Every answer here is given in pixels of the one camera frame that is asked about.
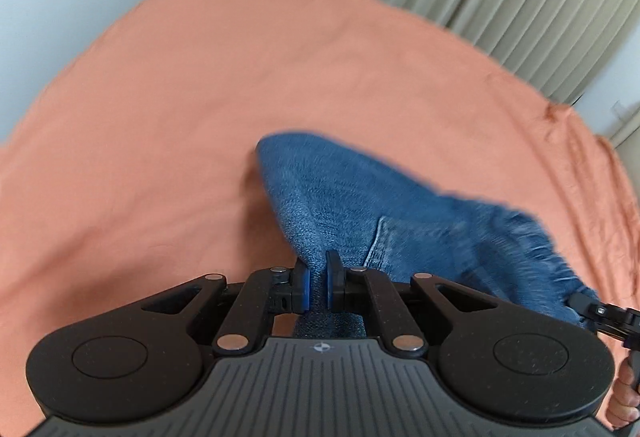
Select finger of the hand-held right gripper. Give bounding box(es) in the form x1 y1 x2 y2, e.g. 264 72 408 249
564 293 610 331

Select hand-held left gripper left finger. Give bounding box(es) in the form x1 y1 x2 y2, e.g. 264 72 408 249
141 258 311 356

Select blue denim pants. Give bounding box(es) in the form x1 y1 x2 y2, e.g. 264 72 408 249
255 131 599 339

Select orange bed sheet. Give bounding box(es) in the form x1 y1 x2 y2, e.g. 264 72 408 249
0 0 640 360

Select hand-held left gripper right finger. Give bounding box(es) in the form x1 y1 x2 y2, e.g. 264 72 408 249
325 250 501 358

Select person's right hand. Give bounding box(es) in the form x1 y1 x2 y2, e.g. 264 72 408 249
606 358 640 429

